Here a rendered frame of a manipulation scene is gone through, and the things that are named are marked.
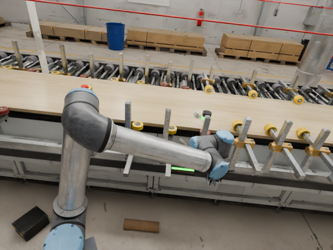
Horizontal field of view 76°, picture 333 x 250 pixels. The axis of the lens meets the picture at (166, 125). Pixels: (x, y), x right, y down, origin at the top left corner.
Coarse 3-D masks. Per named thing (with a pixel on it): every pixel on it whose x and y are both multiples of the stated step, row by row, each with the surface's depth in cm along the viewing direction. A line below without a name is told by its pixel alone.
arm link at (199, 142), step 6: (192, 138) 101; (198, 138) 100; (204, 138) 100; (210, 138) 101; (216, 138) 102; (192, 144) 100; (198, 144) 98; (204, 144) 97; (210, 144) 97; (216, 144) 101
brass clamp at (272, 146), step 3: (273, 141) 142; (270, 144) 142; (273, 144) 140; (276, 144) 140; (282, 144) 140; (285, 144) 141; (270, 147) 142; (273, 147) 140; (276, 147) 139; (279, 147) 139; (282, 147) 139; (285, 147) 139; (288, 147) 139; (291, 147) 139; (273, 150) 141; (276, 150) 141; (279, 150) 140; (291, 150) 140
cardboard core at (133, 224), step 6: (126, 222) 179; (132, 222) 179; (138, 222) 180; (144, 222) 180; (150, 222) 181; (156, 222) 182; (126, 228) 179; (132, 228) 178; (138, 228) 178; (144, 228) 178; (150, 228) 178; (156, 228) 178
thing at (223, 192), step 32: (0, 128) 172; (32, 128) 170; (160, 128) 163; (0, 160) 196; (320, 160) 172; (128, 192) 210; (160, 192) 204; (192, 192) 201; (224, 192) 204; (256, 192) 202; (288, 192) 194
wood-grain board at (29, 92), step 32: (0, 96) 170; (32, 96) 176; (64, 96) 181; (128, 96) 193; (160, 96) 199; (192, 96) 206; (224, 96) 214; (192, 128) 160; (224, 128) 163; (256, 128) 168; (320, 128) 178
